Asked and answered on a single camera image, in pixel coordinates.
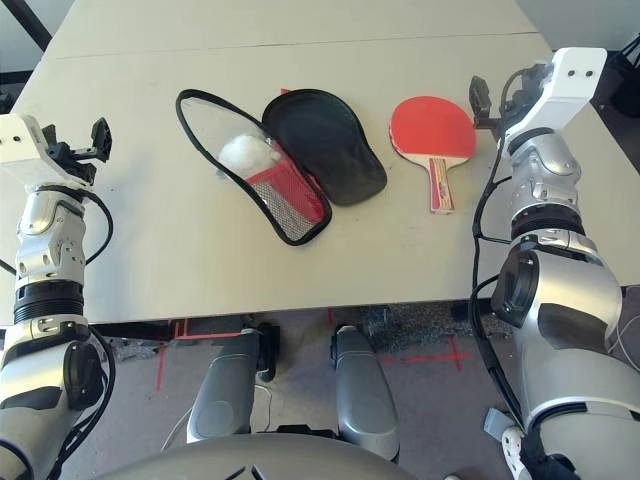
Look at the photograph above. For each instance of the white perforated shoe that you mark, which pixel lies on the white perforated shoe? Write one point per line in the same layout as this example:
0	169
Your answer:
512	445

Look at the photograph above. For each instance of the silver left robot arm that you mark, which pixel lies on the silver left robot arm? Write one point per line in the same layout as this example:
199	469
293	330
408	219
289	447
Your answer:
45	225

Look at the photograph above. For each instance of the red black paddle case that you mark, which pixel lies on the red black paddle case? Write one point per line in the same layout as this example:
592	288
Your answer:
325	145

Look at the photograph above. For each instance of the black foam floor mat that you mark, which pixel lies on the black foam floor mat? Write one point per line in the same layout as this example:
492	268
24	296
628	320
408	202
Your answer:
5	100

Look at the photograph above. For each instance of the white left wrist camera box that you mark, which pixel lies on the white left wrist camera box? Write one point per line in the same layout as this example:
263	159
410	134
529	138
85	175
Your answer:
20	150

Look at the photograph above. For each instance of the grey floor pedal box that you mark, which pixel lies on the grey floor pedal box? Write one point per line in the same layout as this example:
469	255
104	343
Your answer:
497	422

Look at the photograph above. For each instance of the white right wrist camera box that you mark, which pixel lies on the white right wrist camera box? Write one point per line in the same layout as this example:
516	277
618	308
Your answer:
565	95

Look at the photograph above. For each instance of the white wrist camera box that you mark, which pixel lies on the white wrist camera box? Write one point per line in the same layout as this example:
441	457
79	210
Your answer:
20	150
565	95

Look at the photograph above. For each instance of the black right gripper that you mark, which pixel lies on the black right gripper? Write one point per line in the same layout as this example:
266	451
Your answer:
515	107

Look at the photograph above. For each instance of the grey robot left leg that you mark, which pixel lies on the grey robot left leg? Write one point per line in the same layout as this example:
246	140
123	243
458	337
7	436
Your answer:
225	390

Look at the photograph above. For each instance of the grey robot leg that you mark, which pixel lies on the grey robot leg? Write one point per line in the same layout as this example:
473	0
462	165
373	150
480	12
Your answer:
360	390
225	390

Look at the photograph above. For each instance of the grey robot torso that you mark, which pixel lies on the grey robot torso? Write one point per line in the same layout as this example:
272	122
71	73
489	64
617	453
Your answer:
300	460

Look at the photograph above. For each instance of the grey robot right leg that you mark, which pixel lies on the grey robot right leg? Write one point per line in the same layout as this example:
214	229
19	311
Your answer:
360	390

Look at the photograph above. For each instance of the red ping-pong paddle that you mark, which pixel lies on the red ping-pong paddle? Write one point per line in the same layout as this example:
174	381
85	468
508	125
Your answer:
430	130

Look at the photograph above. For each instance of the black diagonal bar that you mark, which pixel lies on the black diagonal bar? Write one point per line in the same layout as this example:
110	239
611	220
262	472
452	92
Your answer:
30	22

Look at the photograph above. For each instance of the black tripod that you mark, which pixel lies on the black tripod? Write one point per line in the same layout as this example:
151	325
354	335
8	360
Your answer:
627	95

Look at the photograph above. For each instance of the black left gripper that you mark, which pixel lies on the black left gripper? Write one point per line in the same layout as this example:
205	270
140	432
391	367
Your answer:
75	160

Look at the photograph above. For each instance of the red floor tape line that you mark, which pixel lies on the red floor tape line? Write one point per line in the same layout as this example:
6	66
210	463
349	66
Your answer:
161	370

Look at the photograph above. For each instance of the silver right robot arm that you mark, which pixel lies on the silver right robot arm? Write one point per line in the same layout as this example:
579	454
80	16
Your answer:
550	300

